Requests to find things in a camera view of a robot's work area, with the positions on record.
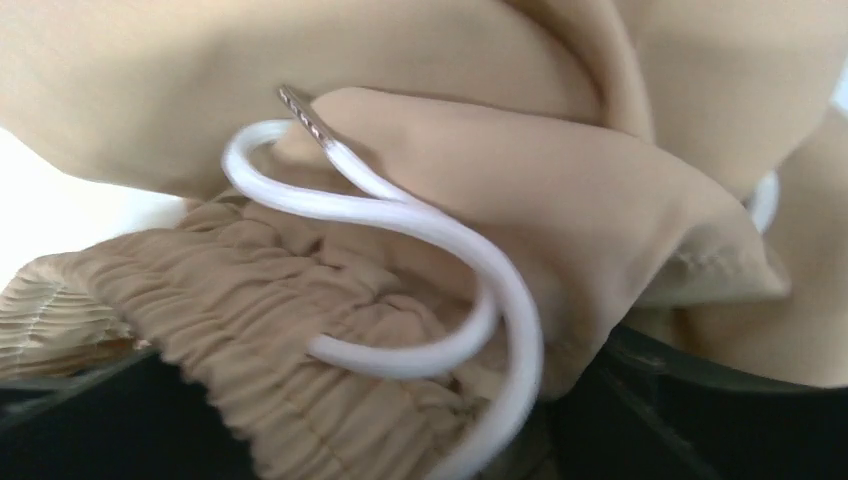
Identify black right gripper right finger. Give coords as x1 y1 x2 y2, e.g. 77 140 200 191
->
549 326 847 480

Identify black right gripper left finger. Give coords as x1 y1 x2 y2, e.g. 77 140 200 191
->
1 351 256 480

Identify beige shorts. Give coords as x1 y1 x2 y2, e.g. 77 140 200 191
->
1 1 847 479

